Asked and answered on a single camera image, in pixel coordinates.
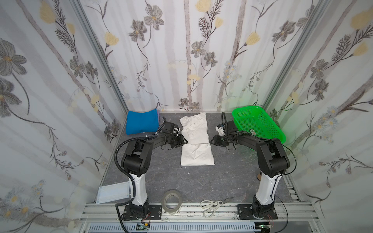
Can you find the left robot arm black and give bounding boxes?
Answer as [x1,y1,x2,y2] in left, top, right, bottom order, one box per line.
[114,117,188,233]

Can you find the aluminium corner wall profile left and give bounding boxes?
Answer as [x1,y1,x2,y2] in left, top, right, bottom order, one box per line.
[70,0,128,115]

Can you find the white handled scissors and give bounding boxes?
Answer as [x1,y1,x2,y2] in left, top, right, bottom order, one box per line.
[200,197,233,218]

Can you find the roll of clear tape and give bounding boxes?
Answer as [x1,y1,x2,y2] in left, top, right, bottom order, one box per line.
[161,190,182,215]

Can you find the folded blue t-shirt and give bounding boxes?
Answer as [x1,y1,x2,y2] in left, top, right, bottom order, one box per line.
[126,109,159,135]

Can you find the aluminium corner wall profile right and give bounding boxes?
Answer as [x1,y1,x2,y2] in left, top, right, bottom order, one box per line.
[262,0,331,110]

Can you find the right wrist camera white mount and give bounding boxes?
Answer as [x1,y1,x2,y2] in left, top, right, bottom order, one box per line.
[215,124,225,137]

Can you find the green plastic laundry basket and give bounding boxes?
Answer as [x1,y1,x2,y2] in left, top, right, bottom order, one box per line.
[232,105,286,144]

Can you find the aluminium corner wall profile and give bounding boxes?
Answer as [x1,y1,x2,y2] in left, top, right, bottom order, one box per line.
[70,0,128,115]
[262,0,331,110]

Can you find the white slotted cable duct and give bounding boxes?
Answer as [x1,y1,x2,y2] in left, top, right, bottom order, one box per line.
[87,222,258,233]

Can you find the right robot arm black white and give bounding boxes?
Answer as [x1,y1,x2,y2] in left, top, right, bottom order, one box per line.
[210,112,290,219]

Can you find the white t-shirt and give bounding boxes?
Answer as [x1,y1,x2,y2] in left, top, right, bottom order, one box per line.
[180,112,215,167]

